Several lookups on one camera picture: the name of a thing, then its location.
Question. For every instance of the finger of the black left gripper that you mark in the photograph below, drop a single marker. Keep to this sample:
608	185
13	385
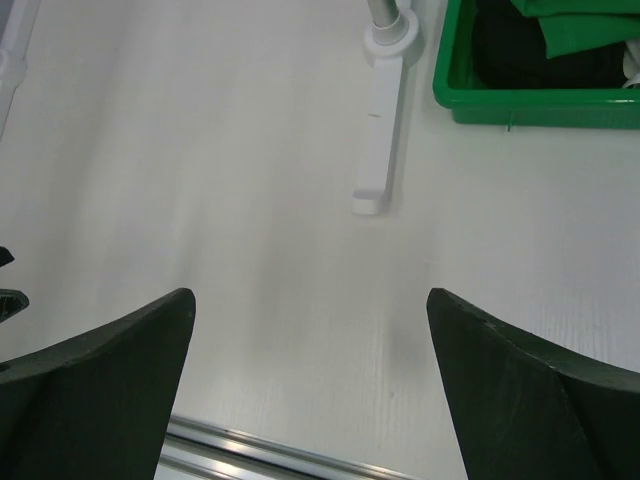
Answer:
12	302
5	256

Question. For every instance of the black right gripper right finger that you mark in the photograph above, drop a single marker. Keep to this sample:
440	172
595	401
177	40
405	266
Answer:
524	407

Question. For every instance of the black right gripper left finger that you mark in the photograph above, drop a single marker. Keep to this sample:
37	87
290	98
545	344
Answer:
97	406

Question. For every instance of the green tank top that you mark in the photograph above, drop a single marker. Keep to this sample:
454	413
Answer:
573	26

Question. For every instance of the green plastic bin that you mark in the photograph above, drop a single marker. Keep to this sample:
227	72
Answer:
457	88

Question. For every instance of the black garment in bin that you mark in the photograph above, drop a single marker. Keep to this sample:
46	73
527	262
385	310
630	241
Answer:
509	52

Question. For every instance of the white printed shirt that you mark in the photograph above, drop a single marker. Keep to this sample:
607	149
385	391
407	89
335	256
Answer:
631	64

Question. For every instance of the white clothes rack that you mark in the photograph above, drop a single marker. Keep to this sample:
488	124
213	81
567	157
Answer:
392	41

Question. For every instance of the aluminium rail at table front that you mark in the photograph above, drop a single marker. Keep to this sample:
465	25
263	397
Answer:
195	450

